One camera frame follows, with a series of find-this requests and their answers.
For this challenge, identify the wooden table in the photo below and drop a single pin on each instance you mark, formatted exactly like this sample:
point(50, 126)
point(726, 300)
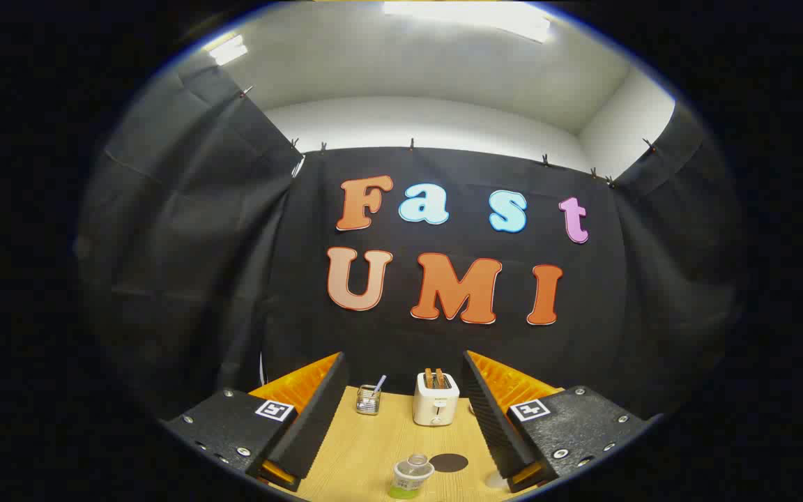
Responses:
point(360, 453)

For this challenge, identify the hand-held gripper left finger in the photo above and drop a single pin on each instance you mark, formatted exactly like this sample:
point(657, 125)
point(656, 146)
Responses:
point(318, 418)

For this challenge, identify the large ceiling light panel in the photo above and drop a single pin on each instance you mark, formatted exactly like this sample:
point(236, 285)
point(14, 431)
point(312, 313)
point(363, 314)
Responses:
point(471, 17)

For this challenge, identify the dark brown round coaster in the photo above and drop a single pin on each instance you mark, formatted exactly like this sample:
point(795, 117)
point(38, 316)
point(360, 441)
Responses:
point(449, 463)

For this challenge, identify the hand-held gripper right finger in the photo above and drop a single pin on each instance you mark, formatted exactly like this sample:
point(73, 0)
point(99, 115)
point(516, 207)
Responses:
point(492, 418)

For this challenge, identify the small ceiling light panel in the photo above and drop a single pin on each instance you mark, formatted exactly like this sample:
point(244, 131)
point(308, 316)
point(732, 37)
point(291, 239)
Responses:
point(228, 51)

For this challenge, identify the white green juice bottle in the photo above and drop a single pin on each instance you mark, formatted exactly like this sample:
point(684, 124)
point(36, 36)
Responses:
point(408, 481)

